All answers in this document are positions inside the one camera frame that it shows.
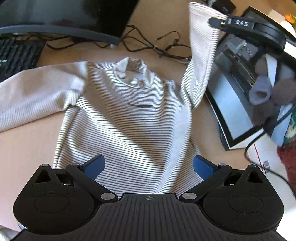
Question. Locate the left computer monitor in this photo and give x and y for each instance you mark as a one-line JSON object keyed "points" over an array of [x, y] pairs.
{"points": [[97, 20]]}

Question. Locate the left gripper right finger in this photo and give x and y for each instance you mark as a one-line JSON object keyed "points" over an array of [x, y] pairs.
{"points": [[212, 175]]}

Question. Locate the white paper sheet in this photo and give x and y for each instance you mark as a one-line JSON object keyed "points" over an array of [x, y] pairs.
{"points": [[263, 152]]}

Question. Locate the black keyboard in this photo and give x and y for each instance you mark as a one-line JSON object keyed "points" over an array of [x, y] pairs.
{"points": [[19, 55]]}

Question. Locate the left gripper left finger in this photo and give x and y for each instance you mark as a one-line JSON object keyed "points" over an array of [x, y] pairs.
{"points": [[85, 175]]}

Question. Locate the right gloved hand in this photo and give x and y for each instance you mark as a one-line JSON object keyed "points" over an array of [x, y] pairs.
{"points": [[264, 96]]}

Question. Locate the white striped long-sleeve shirt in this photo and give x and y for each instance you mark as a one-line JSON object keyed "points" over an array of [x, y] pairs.
{"points": [[138, 121]]}

